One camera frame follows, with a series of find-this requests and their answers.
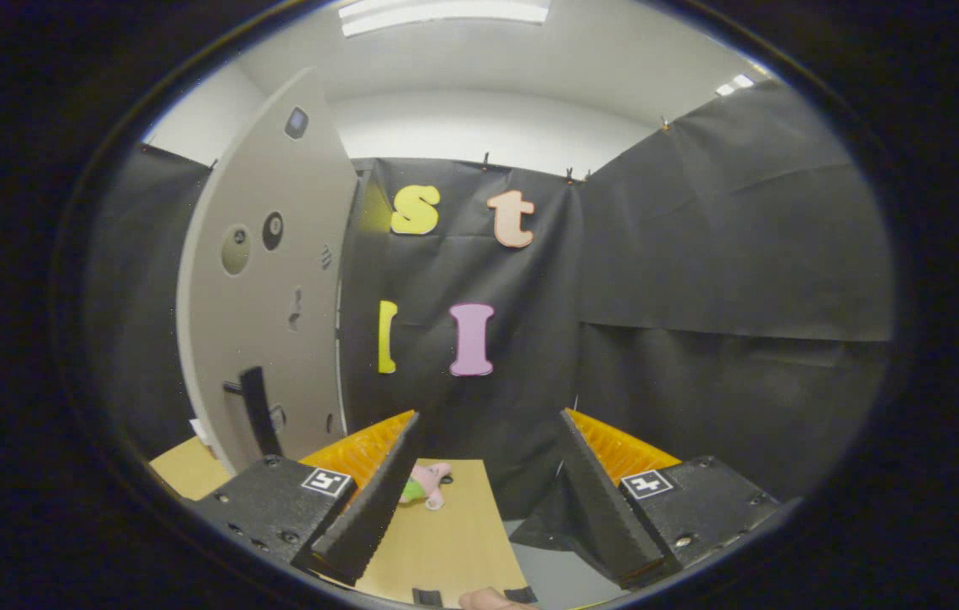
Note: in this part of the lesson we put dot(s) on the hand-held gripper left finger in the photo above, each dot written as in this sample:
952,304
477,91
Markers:
378,500

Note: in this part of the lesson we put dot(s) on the pink green plush toy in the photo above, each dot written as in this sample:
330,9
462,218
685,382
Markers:
429,483

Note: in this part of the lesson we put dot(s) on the long ceiling light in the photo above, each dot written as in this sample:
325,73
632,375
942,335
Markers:
446,13

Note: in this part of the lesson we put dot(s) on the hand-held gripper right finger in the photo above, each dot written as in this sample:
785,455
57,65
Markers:
606,508

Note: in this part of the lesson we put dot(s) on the small ceiling light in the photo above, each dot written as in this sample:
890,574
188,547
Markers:
738,83

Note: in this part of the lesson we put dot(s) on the grey shoe cabinet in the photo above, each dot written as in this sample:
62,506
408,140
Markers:
361,280

